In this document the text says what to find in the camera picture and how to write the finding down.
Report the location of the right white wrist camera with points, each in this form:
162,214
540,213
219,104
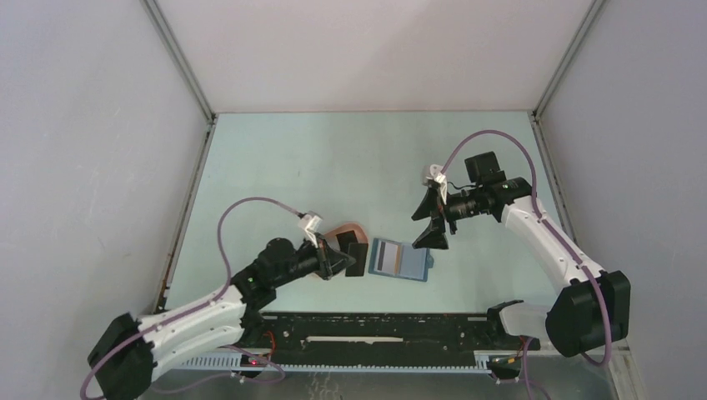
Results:
433,176

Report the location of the blue card holder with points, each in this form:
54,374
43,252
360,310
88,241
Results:
415,263

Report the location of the gold credit card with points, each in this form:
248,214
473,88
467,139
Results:
397,259

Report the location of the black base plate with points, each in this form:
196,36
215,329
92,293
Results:
379,340

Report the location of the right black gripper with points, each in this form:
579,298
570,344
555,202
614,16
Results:
433,237

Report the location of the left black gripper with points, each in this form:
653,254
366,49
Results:
330,262

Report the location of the aluminium frame rail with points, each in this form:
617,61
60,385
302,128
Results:
224,359

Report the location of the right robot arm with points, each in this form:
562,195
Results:
592,305

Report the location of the pink oval tray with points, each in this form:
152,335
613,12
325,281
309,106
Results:
331,239

